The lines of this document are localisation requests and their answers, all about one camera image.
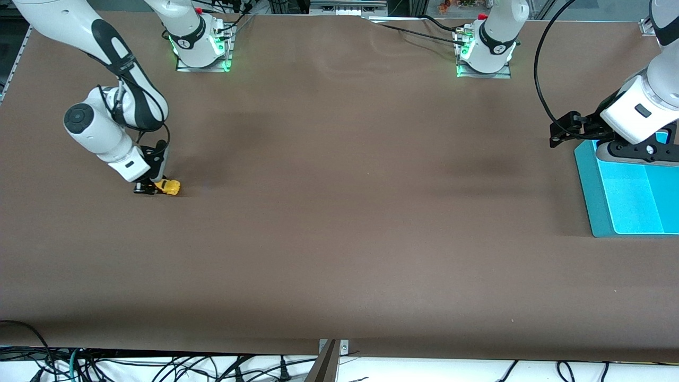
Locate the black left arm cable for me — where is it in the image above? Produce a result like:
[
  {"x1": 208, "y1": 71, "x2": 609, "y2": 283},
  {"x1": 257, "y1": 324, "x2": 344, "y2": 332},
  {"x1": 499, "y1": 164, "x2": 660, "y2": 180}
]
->
[{"x1": 534, "y1": 0, "x2": 581, "y2": 128}]

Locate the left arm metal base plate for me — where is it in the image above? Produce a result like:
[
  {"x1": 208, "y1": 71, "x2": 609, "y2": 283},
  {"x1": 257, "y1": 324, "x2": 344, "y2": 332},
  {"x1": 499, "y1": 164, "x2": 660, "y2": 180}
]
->
[{"x1": 456, "y1": 32, "x2": 512, "y2": 79}]

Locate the short black table cable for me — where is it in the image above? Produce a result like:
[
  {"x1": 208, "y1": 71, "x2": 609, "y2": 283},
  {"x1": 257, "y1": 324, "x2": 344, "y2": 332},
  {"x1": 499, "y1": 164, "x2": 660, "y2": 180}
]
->
[{"x1": 419, "y1": 14, "x2": 460, "y2": 32}]

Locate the grey power strip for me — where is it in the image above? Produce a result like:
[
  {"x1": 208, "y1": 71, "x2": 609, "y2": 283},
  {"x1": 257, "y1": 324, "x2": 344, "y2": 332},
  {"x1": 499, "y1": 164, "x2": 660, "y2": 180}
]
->
[{"x1": 309, "y1": 0, "x2": 388, "y2": 16}]

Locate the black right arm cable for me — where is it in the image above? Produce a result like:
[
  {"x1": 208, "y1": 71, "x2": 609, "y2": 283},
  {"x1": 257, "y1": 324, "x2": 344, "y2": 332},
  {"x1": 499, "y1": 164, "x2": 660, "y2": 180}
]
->
[{"x1": 98, "y1": 64, "x2": 171, "y2": 157}]

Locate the black looping floor cable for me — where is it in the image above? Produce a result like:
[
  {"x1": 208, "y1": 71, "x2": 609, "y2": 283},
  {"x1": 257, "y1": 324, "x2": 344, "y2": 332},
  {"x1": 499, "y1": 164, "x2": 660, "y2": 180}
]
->
[{"x1": 0, "y1": 320, "x2": 55, "y2": 382}]

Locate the teal plastic bin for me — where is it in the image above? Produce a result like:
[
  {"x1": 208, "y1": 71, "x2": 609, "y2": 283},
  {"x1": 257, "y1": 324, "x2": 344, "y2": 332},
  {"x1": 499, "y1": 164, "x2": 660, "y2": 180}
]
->
[{"x1": 574, "y1": 133, "x2": 679, "y2": 238}]

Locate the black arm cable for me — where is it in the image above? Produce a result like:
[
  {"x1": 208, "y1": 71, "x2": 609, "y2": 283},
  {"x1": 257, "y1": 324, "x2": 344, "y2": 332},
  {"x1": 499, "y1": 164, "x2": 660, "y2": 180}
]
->
[
  {"x1": 534, "y1": 0, "x2": 581, "y2": 128},
  {"x1": 98, "y1": 64, "x2": 171, "y2": 157}
]

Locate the long black table cable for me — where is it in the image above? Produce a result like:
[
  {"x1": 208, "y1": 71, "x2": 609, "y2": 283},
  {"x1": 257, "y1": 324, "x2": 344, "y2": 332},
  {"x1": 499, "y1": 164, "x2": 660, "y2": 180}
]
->
[{"x1": 366, "y1": 21, "x2": 468, "y2": 47}]

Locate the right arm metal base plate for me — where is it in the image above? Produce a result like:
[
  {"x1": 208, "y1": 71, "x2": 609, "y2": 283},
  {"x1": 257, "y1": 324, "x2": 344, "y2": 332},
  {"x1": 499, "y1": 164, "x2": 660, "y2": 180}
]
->
[{"x1": 176, "y1": 24, "x2": 234, "y2": 72}]

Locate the grey metal strut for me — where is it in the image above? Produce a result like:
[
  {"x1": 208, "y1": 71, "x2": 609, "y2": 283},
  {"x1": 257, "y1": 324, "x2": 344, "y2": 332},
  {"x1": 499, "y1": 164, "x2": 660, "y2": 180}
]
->
[{"x1": 304, "y1": 340, "x2": 340, "y2": 382}]

